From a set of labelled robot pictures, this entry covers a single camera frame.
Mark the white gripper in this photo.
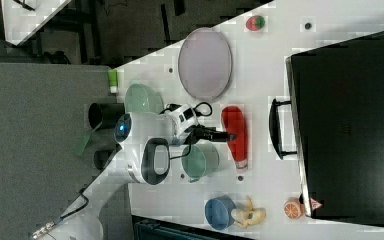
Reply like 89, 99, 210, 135
163, 104, 237, 144

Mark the red plush ketchup bottle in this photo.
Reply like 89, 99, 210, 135
221, 106, 248, 172

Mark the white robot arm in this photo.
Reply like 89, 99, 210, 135
28, 104, 237, 240

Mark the round grey plate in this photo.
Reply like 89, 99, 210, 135
178, 28, 232, 101

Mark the green metal cup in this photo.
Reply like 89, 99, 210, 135
181, 143, 220, 183

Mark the green perforated bowl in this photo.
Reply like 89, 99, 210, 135
124, 84, 164, 113

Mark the blue cup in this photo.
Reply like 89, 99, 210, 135
204, 195, 236, 230

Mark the peeled banana toy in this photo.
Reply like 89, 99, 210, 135
230, 196, 266, 229

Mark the green white bottle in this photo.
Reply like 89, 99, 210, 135
108, 69, 118, 94

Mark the orange slice toy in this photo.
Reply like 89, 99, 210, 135
284, 197, 304, 219

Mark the strawberry toy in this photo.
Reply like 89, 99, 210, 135
245, 15, 265, 31

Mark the black toaster oven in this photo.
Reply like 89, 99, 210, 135
285, 31, 384, 227

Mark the black cylinder mount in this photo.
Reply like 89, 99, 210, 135
88, 103, 125, 130

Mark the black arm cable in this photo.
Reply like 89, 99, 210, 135
29, 188, 91, 239

